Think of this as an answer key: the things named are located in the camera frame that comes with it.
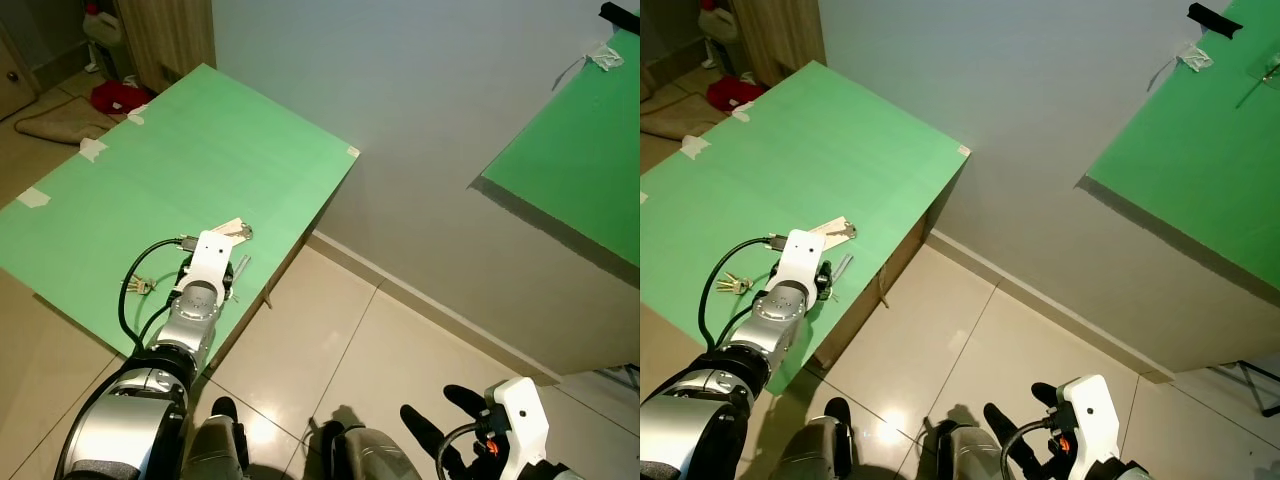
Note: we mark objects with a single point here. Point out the wooden cabinet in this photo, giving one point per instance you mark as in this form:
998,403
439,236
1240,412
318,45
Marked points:
778,38
165,40

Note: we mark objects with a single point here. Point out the crumpled white tape piece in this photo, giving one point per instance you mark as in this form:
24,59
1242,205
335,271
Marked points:
605,58
1196,60

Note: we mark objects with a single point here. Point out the white jug with red cap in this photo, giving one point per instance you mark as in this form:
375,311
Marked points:
716,22
102,28

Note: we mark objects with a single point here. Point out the green covered wooden table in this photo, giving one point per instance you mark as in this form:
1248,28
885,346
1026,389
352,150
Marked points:
200,160
820,150

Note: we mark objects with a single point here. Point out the red cloth bag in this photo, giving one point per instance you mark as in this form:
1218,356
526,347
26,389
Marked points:
734,94
120,96

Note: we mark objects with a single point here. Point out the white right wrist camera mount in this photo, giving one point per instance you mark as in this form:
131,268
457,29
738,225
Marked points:
520,420
1088,415

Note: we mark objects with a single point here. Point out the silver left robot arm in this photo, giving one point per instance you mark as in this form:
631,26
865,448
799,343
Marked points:
190,320
780,315

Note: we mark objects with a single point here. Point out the grey right robot leg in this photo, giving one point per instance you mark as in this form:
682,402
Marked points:
365,455
965,455

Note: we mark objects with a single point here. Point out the wooden door with knob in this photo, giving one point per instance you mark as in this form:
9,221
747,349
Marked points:
12,75

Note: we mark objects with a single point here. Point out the beige floor mat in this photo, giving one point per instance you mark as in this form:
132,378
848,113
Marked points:
672,122
60,120

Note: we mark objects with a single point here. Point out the beige wooden key tag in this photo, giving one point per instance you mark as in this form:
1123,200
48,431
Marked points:
232,226
835,228

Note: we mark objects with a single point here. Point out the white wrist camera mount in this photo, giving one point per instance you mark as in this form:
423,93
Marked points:
210,258
802,255
520,420
1088,415

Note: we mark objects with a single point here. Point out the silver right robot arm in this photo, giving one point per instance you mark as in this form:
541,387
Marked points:
545,471
1125,470

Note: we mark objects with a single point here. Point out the green wall board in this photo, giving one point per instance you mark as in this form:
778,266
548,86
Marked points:
580,170
1200,170

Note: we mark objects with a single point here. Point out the grey robot leg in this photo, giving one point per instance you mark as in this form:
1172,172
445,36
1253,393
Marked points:
365,455
820,452
965,455
215,452

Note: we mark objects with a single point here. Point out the clear adhesive metal hook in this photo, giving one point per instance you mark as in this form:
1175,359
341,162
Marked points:
1255,85

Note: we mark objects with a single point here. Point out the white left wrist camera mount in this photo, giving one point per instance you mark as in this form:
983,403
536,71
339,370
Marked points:
802,255
210,258

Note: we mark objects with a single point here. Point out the grey left robot leg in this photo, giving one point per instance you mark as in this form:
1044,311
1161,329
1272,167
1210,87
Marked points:
215,452
820,452

